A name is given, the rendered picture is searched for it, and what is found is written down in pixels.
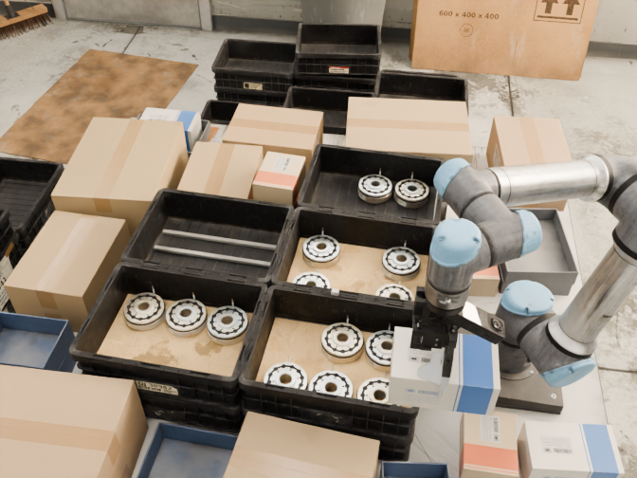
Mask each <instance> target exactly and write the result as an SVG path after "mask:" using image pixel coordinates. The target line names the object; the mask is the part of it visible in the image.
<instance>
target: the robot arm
mask: <svg viewBox="0 0 637 478"><path fill-rule="evenodd" d="M433 183H434V187H435V188H436V190H437V192H438V193H439V195H440V196H441V197H442V199H443V200H444V201H445V202H446V203H447V205H448V206H449V207H450V208H451V209H452V210H453V211H454V212H455V214H456V215H457V216H458V217H459V219H454V218H450V219H447V220H445V221H443V222H442V223H440V224H439V225H438V227H437V228H436V230H435V232H434V235H433V238H432V242H431V244H430V256H429V263H428V274H427V279H426V285H425V286H417V287H416V294H415V301H414V303H413V309H412V316H411V319H412V320H413V322H412V334H411V341H410V348H411V349H420V350H424V351H431V348H436V349H442V348H445V350H444V353H443V352H441V351H435V352H433V353H432V355H431V359H430V363H429V364H427V365H424V366H421V367H419V368H418V370H417V376H418V377H419V378H421V379H424V380H427V381H429V382H432V383H435V384H437V385H439V392H438V397H442V396H443V394H444V393H445V392H446V390H447V387H448V384H449V380H450V375H451V369H452V363H453V357H454V349H456V345H457V339H458V329H459V328H460V327H462V328H463V329H465V330H467V331H469V332H471V333H473V334H475V335H477V336H479V337H481V338H483V339H485V340H488V341H490V342H492V343H494V344H497V345H498V349H499V366H500V371H502V372H504V373H510V374H515V373H521V372H523V371H526V370H527V369H529V368H530V367H531V366H532V364H533V365H534V366H535V367H536V369H537V370H538V372H539V373H540V376H541V377H543V378H544V379H545V381H546V382H547V383H548V384H549V385H550V386H551V387H554V388H561V387H565V386H567V385H570V384H572V383H575V382H577V381H578V380H579V379H581V378H583V377H585V376H586V375H588V374H589V373H590V372H591V371H592V370H593V369H594V368H595V367H596V361H595V358H593V357H592V354H593V352H594V351H595V350H596V348H597V338H596V337H597V336H598V335H599V333H600V332H601V331H602V330H603V328H604V327H605V326H606V325H607V323H608V322H609V321H610V319H611V318H612V317H613V316H614V314H615V313H616V312H617V310H618V309H619V308H620V307H621V305H622V304H623V303H624V302H625V300H626V299H627V298H628V296H629V295H630V294H631V292H632V291H633V290H634V289H635V287H636V286H637V159H635V158H631V157H628V156H619V155H612V154H586V155H583V156H580V157H578V158H577V159H576V160H570V161H559V162H548V163H538V164H527V165H516V166H505V167H494V168H484V169H473V168H472V165H471V164H469V163H467V162H466V161H465V160H464V159H462V158H453V159H451V160H449V161H447V162H446V163H444V164H443V165H442V166H441V167H440V168H439V169H438V171H437V172H436V174H435V176H434V180H433ZM576 198H579V199H580V200H582V201H585V202H597V203H599V204H601V205H602V206H604V207H605V208H606V209H608V210H609V211H610V213H611V214H612V215H613V216H614V217H615V218H616V219H617V220H618V221H619V222H618V224H617V225H616V227H615V228H614V229H613V231H612V233H611V238H612V241H613V244H612V246H611V247H610V249H609V250H608V252H607V253H606V254H605V256H604V257H603V259H602V260H601V261H600V263H599V264H598V265H597V267H596V268H595V270H594V271H593V272H592V274H591V276H590V277H589V278H588V280H587V281H586V283H584V284H583V286H582V287H581V289H580V290H579V291H578V293H577V294H576V296H575V297H574V298H573V300H572V301H571V303H570V304H569V306H568V307H567V308H566V310H565V311H564V313H563V314H559V315H556V313H555V312H554V310H553V307H554V305H555V303H554V300H555V299H554V296H553V294H552V292H551V291H550V290H549V289H548V288H547V287H545V286H544V285H541V284H539V283H536V282H531V281H517V282H513V283H512V284H510V285H509V286H507V287H506V288H505V290H504V292H503V294H502V295H501V296H500V303H499V305H498V308H497V310H496V313H495V316H494V315H492V314H490V313H488V312H487V311H485V310H483V309H481V308H479V307H477V306H476V305H474V304H472V303H469V302H467V299H468V295H469V290H470V287H471V283H472V278H473V274H474V273H476V272H479V271H482V270H485V269H487V268H490V267H494V266H496V265H499V264H502V263H505V262H508V261H511V260H514V259H519V258H520V257H521V256H523V255H526V254H528V253H531V252H533V251H535V250H537V249H538V248H539V246H540V244H541V241H542V230H541V226H540V224H539V222H538V220H537V218H536V217H535V216H534V215H533V214H532V213H531V212H530V211H527V210H520V211H513V212H510V210H509V209H508V208H507V207H512V206H520V205H528V204H536V203H544V202H552V201H560V200H568V199H576ZM422 337H423V338H422ZM441 357H443V358H442V367H440V366H441Z"/></svg>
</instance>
